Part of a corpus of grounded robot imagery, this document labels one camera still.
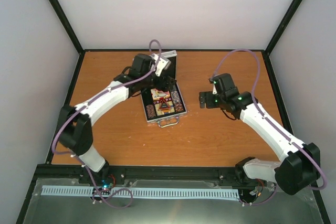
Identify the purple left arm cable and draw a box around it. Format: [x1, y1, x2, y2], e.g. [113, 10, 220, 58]
[51, 39, 133, 209]

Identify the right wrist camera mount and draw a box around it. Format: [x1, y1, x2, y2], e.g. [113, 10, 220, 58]
[209, 78, 217, 95]

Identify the black aluminium frame rail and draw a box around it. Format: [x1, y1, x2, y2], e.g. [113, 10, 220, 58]
[33, 164, 258, 188]

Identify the aluminium poker set case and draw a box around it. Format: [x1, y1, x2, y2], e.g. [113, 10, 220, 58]
[141, 50, 187, 128]

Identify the left controller board with LED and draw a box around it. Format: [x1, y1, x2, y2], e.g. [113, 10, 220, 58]
[101, 174, 116, 191]

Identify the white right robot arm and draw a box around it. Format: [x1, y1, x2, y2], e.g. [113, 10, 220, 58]
[199, 73, 322, 195]

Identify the black triangular dealer button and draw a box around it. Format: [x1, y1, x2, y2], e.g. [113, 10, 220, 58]
[158, 98, 171, 112]

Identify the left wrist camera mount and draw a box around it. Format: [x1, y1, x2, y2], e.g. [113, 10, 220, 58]
[150, 52, 171, 77]

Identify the right connector with wires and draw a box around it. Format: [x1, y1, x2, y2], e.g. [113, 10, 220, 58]
[249, 178, 277, 202]

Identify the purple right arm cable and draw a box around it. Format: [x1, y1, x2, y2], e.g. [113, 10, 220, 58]
[211, 48, 328, 207]

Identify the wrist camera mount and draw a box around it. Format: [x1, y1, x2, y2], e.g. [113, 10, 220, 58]
[150, 52, 171, 77]
[209, 78, 217, 95]

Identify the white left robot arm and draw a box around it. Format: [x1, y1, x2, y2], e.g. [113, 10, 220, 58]
[51, 51, 176, 184]

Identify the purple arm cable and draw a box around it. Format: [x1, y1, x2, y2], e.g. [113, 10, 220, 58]
[51, 39, 133, 209]
[211, 48, 328, 207]

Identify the light blue cable duct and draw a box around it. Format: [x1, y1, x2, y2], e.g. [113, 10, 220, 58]
[41, 185, 239, 201]

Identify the pink card deck box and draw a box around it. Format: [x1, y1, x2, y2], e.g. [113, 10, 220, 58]
[151, 89, 170, 101]

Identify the chip row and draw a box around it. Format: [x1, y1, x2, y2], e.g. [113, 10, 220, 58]
[171, 90, 184, 112]
[145, 104, 156, 119]

